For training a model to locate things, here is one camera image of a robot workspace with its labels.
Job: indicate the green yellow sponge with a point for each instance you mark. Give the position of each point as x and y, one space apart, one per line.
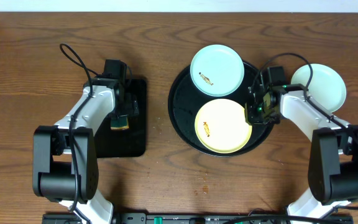
119 123

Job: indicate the round black tray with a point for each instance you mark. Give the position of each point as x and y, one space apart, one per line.
185 100

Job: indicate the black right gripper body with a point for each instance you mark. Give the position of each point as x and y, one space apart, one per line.
260 114

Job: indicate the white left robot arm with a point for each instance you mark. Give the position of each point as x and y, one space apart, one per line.
65 165

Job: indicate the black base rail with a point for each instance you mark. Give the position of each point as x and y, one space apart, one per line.
141 218

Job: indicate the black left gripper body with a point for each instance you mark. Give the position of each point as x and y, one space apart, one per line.
127 109

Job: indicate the light green plate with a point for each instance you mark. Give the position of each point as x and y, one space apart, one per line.
327 87
217 70

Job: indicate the yellow plate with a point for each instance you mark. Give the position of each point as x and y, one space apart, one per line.
220 126

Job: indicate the rectangular black tray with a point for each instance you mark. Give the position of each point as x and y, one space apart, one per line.
130 142

